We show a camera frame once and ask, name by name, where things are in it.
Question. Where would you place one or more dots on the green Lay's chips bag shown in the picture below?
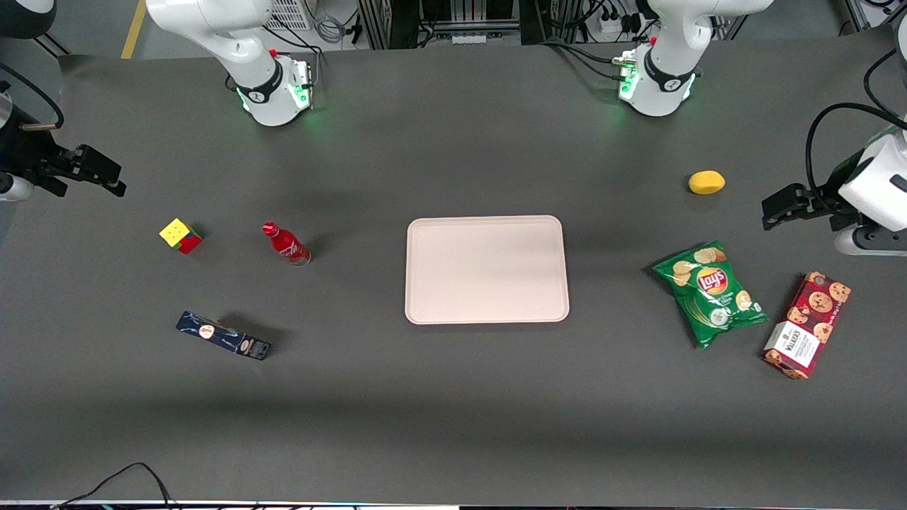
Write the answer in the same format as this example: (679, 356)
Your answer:
(711, 292)

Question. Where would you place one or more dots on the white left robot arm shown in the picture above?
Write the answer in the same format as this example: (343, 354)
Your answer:
(659, 88)

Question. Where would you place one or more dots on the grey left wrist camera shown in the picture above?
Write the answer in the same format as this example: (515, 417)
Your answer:
(868, 242)

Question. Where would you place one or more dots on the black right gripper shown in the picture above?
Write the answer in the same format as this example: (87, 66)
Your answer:
(23, 151)

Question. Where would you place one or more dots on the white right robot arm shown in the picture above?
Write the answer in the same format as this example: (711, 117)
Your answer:
(269, 92)

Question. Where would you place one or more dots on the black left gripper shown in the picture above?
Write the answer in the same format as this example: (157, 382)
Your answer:
(827, 197)

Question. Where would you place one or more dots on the dark blue carton box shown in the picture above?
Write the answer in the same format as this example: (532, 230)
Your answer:
(223, 336)

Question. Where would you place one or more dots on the white power strip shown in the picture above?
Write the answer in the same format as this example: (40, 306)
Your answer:
(615, 25)

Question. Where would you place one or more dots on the pale pink plastic tray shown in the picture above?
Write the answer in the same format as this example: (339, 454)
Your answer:
(487, 269)

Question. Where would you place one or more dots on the yellow lemon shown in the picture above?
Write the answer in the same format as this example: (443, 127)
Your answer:
(706, 182)

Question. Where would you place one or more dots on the white vented box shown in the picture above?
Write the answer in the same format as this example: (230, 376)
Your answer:
(289, 13)

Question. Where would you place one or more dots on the multicoloured Rubik's cube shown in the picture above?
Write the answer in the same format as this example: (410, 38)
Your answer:
(181, 236)

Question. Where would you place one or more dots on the red coke bottle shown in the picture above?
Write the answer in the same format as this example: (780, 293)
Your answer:
(287, 246)

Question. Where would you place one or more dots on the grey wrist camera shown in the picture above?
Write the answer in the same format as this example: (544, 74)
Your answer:
(868, 242)
(13, 188)

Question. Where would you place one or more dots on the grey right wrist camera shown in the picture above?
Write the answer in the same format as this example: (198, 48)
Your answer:
(13, 188)

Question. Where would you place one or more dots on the red Walkers cookie box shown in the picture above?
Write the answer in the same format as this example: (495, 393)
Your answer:
(808, 326)

